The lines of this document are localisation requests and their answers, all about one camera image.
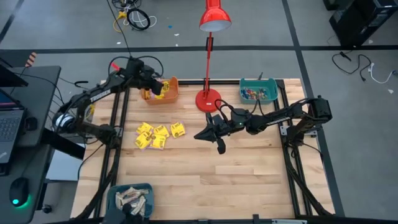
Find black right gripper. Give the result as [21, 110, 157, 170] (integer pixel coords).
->
[193, 112, 248, 155]

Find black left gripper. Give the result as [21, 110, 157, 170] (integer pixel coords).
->
[126, 57, 165, 96]

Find red desk lamp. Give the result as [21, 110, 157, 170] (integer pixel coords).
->
[195, 0, 233, 114]

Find orange plastic bin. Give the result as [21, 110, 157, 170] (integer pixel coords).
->
[140, 76, 180, 106]

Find teal green plastic bin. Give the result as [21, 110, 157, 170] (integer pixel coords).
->
[239, 77, 279, 105]

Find dark blue plastic bin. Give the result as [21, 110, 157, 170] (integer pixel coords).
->
[107, 182, 155, 218]

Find black side desk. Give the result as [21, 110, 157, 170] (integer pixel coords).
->
[0, 65, 86, 224]

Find striped hazard marker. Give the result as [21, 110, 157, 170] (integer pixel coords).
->
[24, 52, 38, 68]

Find small black desk device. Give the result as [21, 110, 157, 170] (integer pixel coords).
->
[24, 116, 39, 131]

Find black laptop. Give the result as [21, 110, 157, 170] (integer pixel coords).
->
[0, 88, 25, 165]

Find black computer mouse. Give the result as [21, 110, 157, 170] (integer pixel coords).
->
[8, 177, 30, 207]

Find black computer tower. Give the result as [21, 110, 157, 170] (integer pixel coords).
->
[323, 0, 398, 48]

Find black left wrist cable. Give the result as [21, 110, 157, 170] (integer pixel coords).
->
[108, 55, 165, 78]

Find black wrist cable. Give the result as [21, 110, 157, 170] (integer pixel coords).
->
[214, 98, 265, 119]
[108, 55, 165, 78]

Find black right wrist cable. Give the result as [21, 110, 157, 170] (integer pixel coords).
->
[214, 98, 265, 119]

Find long black floor cable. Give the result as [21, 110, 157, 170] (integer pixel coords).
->
[106, 0, 133, 58]

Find black coiled cable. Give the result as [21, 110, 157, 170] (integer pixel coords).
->
[126, 7, 152, 31]

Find yellow floor cable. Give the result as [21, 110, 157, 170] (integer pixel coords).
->
[112, 10, 128, 34]

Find black floor power cable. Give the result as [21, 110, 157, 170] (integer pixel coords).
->
[331, 51, 373, 82]

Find white floor cable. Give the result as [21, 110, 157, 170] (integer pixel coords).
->
[368, 62, 396, 85]

